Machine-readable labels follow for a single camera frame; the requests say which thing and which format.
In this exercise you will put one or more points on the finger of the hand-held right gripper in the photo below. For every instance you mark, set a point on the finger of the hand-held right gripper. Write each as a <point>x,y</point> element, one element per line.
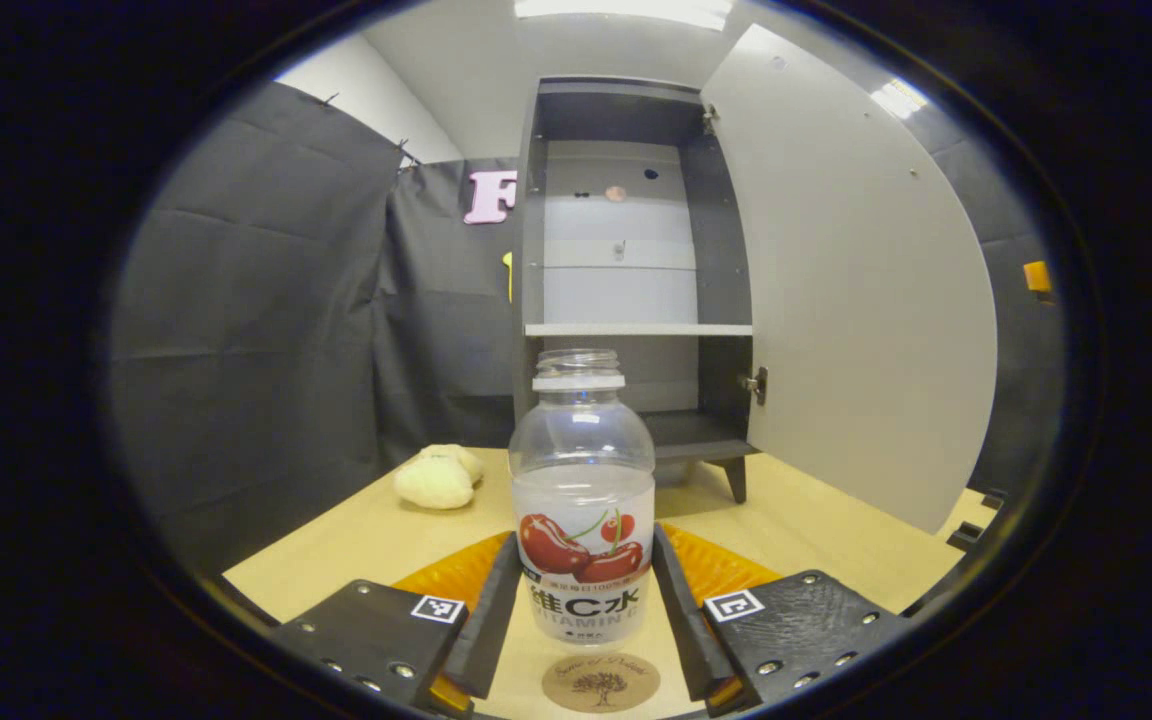
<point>1037,276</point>

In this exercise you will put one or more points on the small black block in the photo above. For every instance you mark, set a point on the small black block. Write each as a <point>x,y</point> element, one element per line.
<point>965,537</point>
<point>993,499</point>

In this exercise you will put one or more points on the grey cabinet door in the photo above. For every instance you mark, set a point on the grey cabinet door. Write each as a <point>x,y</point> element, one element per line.
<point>856,300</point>

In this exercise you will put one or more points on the clear bottle with cherry label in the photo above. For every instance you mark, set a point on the clear bottle with cherry label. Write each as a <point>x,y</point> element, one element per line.
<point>581,450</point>

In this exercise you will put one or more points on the large ceiling light panel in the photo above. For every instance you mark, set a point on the large ceiling light panel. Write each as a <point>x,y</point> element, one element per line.
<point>626,10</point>

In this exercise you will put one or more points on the dark grey cabinet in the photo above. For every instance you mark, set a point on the dark grey cabinet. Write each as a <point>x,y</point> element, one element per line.
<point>721,250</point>

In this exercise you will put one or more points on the round brown coaster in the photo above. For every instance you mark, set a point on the round brown coaster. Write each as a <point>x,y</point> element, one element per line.
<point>601,685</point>

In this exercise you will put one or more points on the double ceiling light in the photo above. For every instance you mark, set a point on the double ceiling light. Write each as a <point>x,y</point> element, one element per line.
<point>899,98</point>

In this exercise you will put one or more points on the black backdrop cloth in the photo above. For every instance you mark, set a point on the black backdrop cloth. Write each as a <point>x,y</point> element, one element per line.
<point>266,350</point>

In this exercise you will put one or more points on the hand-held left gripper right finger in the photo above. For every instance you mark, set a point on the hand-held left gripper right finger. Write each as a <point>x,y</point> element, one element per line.
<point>681,630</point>

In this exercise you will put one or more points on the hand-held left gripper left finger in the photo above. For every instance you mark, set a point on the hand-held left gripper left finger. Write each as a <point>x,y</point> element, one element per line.
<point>491,630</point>

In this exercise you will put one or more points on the cream plush toy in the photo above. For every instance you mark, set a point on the cream plush toy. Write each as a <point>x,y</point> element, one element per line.
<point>436,480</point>

